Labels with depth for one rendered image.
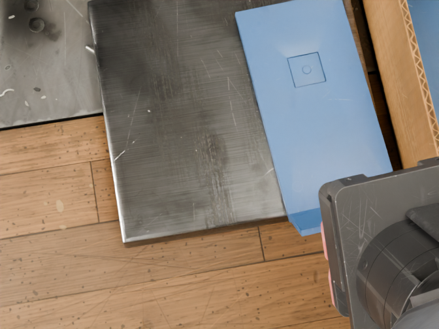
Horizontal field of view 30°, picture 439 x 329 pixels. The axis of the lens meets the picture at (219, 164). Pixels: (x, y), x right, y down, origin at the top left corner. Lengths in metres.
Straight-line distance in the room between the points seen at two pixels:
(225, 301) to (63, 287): 0.10
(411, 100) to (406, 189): 0.12
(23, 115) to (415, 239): 0.28
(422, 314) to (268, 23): 0.34
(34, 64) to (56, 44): 0.02
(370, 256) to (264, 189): 0.13
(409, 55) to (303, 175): 0.10
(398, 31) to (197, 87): 0.13
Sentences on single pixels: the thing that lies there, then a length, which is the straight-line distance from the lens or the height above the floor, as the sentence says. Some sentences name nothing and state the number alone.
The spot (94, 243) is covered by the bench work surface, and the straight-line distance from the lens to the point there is 0.52.
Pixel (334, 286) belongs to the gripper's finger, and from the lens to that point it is 0.42.
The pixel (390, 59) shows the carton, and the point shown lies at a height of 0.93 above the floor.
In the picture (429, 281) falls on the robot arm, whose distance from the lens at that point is 0.34.
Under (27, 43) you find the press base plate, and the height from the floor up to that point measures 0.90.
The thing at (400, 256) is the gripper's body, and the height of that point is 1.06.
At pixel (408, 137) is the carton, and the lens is 0.52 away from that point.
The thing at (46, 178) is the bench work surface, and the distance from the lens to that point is 0.53.
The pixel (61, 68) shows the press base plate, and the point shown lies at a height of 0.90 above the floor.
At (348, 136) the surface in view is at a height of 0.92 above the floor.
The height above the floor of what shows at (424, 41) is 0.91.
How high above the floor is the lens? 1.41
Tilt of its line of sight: 75 degrees down
